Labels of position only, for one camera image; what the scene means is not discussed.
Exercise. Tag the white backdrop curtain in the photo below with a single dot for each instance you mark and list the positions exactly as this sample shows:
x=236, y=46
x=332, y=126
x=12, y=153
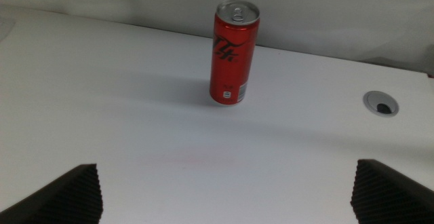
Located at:
x=339, y=13

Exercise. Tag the red soda can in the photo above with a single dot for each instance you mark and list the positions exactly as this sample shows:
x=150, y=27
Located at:
x=230, y=68

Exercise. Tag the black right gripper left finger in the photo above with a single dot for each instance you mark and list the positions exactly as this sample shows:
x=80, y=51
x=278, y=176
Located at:
x=61, y=200

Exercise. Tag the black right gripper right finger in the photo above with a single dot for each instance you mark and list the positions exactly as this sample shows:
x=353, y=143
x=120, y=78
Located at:
x=390, y=197

